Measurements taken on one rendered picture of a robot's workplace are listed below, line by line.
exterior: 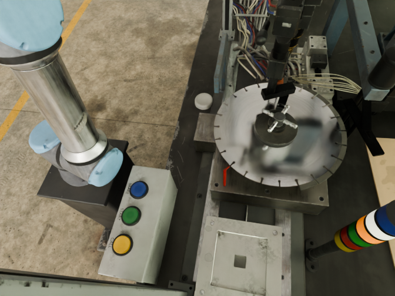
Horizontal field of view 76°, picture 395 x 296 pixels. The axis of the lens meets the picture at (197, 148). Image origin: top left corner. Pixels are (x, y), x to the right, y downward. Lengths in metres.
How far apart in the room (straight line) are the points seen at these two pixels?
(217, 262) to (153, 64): 1.97
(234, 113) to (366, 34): 0.41
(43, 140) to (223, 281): 0.58
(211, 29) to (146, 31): 1.47
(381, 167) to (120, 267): 0.82
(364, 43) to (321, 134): 0.27
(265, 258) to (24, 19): 0.62
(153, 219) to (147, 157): 1.15
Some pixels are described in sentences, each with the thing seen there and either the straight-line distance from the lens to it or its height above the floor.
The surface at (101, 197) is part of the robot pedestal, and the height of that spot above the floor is 0.75.
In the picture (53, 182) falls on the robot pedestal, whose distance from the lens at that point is 1.01.
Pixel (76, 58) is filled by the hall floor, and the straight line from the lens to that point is 2.72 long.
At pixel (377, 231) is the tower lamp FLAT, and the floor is 1.12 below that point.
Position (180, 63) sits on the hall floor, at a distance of 2.32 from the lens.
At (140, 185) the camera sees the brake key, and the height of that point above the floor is 0.91.
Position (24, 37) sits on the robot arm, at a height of 1.31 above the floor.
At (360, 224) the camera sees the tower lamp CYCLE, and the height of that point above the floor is 1.08.
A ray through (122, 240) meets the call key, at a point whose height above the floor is 0.91.
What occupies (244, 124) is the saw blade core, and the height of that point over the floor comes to 0.95.
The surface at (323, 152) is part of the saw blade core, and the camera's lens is 0.71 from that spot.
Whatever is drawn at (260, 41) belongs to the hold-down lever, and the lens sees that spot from 0.51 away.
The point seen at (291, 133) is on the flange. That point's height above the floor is 0.96.
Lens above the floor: 1.53
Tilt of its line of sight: 60 degrees down
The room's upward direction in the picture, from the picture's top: 9 degrees counter-clockwise
